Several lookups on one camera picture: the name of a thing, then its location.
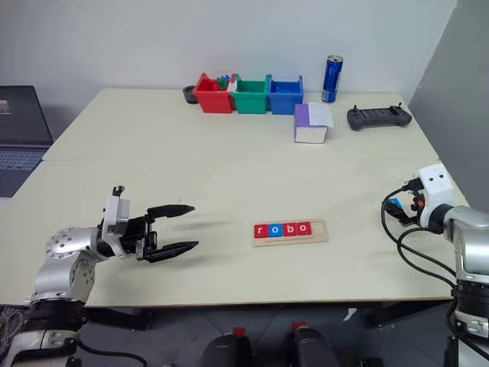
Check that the dark rounded shape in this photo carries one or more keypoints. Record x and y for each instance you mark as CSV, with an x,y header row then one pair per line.
x,y
315,348
225,349

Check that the dark grey laptop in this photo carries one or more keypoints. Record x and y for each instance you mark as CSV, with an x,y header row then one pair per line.
x,y
19,126

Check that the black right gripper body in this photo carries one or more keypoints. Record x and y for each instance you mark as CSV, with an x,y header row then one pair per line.
x,y
414,210

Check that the red letter tile b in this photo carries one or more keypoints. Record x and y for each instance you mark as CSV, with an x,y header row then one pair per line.
x,y
289,229

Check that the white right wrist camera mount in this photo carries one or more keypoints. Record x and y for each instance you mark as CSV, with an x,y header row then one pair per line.
x,y
435,179

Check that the blue letter tile o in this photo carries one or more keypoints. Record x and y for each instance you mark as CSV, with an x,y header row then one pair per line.
x,y
275,230

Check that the black round dish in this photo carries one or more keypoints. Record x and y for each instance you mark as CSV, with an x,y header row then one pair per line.
x,y
188,95

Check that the blue drink can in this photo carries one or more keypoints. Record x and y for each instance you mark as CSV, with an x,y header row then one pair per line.
x,y
331,80

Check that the red plastic bin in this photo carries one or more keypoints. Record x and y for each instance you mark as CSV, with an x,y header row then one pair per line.
x,y
212,102

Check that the blue letter tile t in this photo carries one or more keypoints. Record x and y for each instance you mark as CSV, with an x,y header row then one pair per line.
x,y
396,202

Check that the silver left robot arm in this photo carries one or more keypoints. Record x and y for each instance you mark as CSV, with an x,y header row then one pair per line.
x,y
65,244

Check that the white paper scrap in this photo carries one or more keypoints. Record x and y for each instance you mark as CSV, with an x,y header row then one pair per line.
x,y
350,314

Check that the green plastic bin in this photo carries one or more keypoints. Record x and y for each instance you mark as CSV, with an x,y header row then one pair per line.
x,y
248,103

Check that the white paper sheet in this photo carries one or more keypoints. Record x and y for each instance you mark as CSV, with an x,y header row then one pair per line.
x,y
321,114

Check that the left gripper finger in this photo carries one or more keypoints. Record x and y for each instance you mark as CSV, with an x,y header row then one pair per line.
x,y
172,250
172,210

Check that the red letter tile o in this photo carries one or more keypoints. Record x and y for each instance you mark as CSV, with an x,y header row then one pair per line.
x,y
303,228

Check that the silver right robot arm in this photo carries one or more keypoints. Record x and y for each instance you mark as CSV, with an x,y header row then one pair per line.
x,y
471,244

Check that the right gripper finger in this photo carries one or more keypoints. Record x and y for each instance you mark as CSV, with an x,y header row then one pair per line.
x,y
397,214
401,195

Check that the wooden letter tray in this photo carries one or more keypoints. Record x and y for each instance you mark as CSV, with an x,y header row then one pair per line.
x,y
319,231

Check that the blue plastic bin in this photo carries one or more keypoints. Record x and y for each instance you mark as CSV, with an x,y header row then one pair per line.
x,y
284,104

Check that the grey handheld controller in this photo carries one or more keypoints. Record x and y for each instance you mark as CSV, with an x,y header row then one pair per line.
x,y
378,116

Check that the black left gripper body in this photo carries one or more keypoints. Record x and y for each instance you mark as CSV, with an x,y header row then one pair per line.
x,y
135,235

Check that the red letter tile r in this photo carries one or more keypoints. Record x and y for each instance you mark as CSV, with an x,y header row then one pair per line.
x,y
261,231

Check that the blue plastic object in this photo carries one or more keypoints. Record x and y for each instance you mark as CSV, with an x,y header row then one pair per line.
x,y
225,77

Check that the purple and white box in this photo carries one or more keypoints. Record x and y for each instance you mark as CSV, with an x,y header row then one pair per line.
x,y
307,134

